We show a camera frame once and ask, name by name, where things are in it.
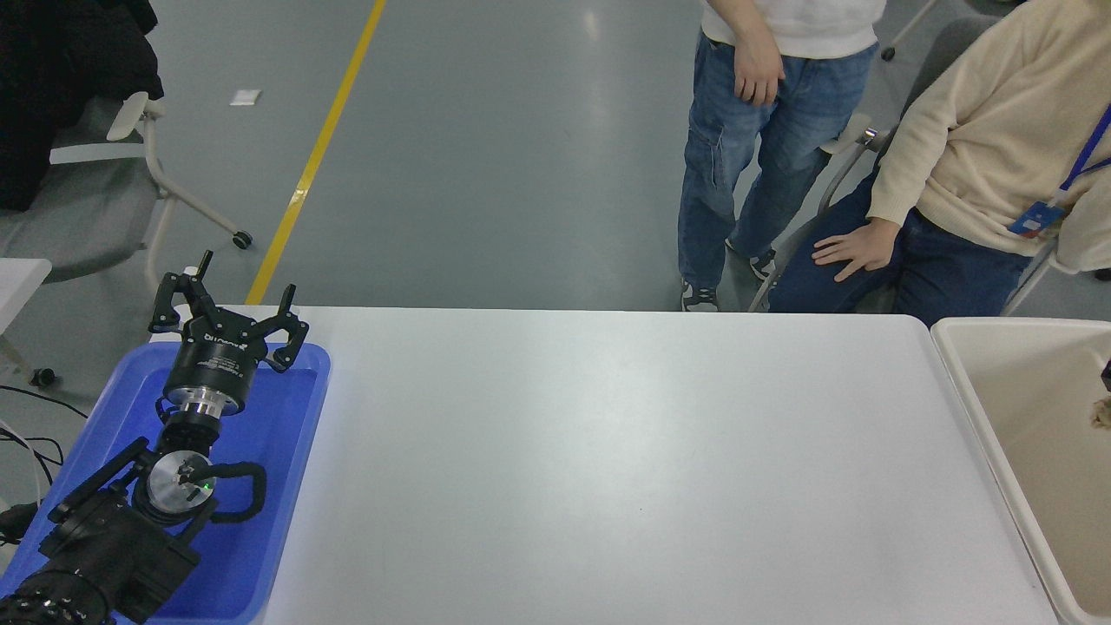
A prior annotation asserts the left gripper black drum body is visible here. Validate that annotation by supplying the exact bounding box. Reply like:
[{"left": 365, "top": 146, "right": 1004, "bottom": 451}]
[{"left": 162, "top": 316, "right": 270, "bottom": 403}]

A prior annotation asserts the person's right hand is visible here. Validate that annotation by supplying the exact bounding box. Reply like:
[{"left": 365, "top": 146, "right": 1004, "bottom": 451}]
[
  {"left": 812, "top": 219, "right": 902, "bottom": 283},
  {"left": 733, "top": 35, "right": 786, "bottom": 107}
]

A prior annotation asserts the large pale bin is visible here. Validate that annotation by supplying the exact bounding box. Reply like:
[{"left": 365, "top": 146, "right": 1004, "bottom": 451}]
[{"left": 929, "top": 317, "right": 1111, "bottom": 625}]

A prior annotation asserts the blue plastic tray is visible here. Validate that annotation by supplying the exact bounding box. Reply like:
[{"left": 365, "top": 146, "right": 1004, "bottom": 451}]
[{"left": 0, "top": 340, "right": 332, "bottom": 625}]

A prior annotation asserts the black jacket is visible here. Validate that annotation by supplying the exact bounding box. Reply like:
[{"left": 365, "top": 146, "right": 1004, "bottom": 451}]
[{"left": 0, "top": 0, "right": 164, "bottom": 211}]

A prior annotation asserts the person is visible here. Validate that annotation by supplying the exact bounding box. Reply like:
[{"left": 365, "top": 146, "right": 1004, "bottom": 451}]
[
  {"left": 677, "top": 0, "right": 888, "bottom": 313},
  {"left": 768, "top": 0, "right": 1111, "bottom": 329}
]

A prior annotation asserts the white chair leg with caster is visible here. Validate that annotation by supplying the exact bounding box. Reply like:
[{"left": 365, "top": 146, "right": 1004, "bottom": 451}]
[{"left": 880, "top": 0, "right": 940, "bottom": 62}]

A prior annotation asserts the grey office chair white frame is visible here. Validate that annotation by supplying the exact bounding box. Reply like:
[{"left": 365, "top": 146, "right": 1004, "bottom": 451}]
[
  {"left": 748, "top": 16, "right": 1060, "bottom": 318},
  {"left": 0, "top": 89, "right": 254, "bottom": 292}
]

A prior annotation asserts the black floor cable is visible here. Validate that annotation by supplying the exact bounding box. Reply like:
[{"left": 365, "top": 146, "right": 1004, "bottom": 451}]
[
  {"left": 0, "top": 425, "right": 66, "bottom": 484},
  {"left": 0, "top": 384, "right": 90, "bottom": 421}
]

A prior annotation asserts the blue lanyard with badge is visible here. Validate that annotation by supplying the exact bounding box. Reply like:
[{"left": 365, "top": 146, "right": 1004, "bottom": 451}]
[{"left": 1009, "top": 104, "right": 1111, "bottom": 240}]

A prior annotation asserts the white floor cable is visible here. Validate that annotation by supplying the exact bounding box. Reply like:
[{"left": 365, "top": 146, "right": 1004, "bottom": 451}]
[{"left": 0, "top": 417, "right": 47, "bottom": 504}]

